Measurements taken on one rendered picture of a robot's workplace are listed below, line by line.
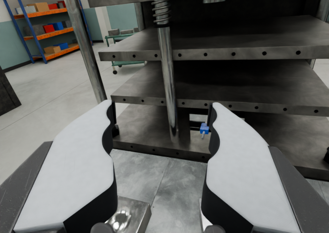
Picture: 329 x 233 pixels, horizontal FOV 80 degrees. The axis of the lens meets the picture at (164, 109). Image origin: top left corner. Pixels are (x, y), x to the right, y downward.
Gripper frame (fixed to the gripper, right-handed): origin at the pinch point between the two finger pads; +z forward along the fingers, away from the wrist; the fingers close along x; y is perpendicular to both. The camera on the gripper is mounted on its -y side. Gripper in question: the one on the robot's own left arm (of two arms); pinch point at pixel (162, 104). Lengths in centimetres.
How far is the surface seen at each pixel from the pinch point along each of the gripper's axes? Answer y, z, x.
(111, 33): 70, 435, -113
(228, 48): 13, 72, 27
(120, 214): 63, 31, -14
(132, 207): 60, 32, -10
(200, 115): 48, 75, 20
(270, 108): 38, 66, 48
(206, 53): 16, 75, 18
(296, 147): 58, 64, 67
